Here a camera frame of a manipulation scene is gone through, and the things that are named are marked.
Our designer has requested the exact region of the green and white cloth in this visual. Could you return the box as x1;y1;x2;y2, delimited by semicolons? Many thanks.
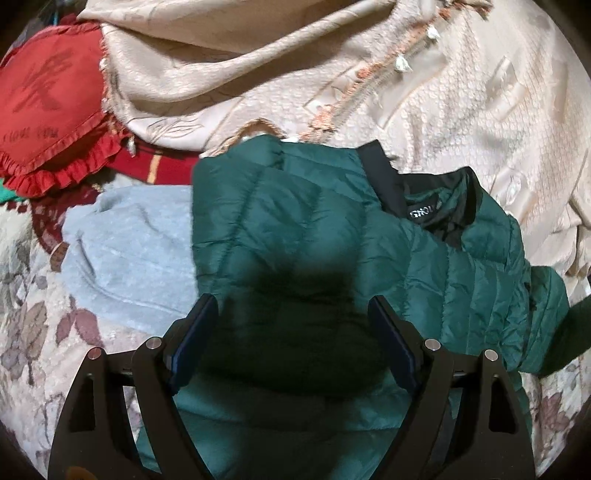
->
0;181;24;205

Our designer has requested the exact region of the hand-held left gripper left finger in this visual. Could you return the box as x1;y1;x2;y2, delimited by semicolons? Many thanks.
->
48;292;219;480

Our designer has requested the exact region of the light blue fleece garment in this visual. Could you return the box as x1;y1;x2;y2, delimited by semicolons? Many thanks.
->
61;185;204;333

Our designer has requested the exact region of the red ruffled cushion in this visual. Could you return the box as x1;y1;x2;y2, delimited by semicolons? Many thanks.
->
0;19;136;198

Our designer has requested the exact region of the beige fringed bedspread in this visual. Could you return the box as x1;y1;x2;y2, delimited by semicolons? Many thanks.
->
76;0;591;301

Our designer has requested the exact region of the green puffer jacket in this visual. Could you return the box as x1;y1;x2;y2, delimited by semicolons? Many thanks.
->
134;137;591;480

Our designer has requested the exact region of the floral red patterned blanket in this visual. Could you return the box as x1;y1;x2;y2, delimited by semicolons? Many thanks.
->
0;143;591;476

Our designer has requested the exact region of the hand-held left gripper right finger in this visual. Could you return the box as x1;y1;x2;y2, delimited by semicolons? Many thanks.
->
368;295;538;480

